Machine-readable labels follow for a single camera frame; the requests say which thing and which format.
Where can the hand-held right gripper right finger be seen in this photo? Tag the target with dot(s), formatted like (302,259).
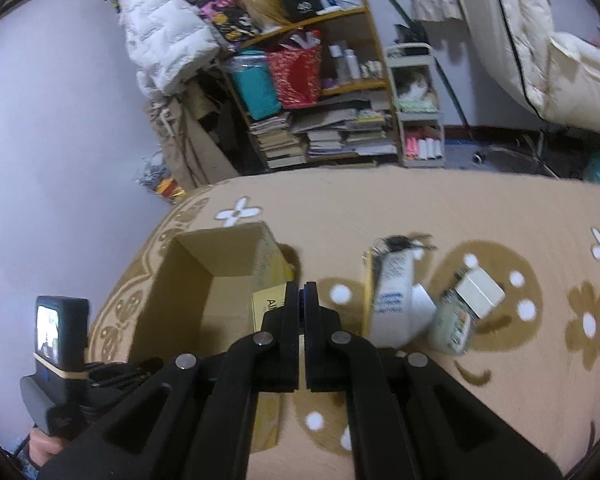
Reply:
(310,305)

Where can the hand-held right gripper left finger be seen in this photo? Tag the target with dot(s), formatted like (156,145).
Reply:
(295,305)

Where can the white remote control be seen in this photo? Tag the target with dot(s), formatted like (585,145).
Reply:
(392,300)

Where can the cardboard box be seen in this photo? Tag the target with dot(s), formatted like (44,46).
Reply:
(190,280)

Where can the small pale green bottle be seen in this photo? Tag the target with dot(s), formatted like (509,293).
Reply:
(450,327)

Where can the person's left hand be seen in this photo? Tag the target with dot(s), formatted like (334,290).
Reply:
(44,447)

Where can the yellow oval board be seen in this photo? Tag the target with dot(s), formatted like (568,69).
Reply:
(367,290)

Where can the bunch of keys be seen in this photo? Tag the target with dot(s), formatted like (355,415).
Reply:
(402,244)

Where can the stack of books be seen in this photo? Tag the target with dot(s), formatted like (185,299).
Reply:
(325,135)

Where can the brown paper bag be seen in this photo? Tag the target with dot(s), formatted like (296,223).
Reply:
(200,150)

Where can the pile of shiny wrappers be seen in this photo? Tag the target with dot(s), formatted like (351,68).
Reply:
(160,182)

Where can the tan flower printed blanket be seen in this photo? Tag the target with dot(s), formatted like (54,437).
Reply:
(480,210)

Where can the grey plastic storage cart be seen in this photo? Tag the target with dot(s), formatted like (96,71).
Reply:
(420,130)

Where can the teal plastic container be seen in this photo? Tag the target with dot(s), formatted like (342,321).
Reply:
(255,87)

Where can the red patterned gift bag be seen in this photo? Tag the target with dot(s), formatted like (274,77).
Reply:
(295,77)

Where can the white brown furry bundle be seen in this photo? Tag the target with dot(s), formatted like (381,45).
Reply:
(414,87)

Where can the row of toiletry bottles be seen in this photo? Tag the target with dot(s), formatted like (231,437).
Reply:
(352,62)

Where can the black stand base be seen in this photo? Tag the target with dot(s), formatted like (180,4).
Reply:
(520,157)

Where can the wooden shelf unit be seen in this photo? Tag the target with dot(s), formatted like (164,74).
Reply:
(367,25)

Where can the floral patterned bag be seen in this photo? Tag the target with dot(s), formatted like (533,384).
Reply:
(225,15)

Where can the tan furry item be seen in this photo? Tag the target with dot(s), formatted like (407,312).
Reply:
(265,5)

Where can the black square box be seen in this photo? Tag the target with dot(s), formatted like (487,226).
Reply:
(300,2)

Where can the white puffer jacket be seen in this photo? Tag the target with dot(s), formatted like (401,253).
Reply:
(155,25)

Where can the cream quilt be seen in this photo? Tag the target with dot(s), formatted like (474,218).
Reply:
(560,60)

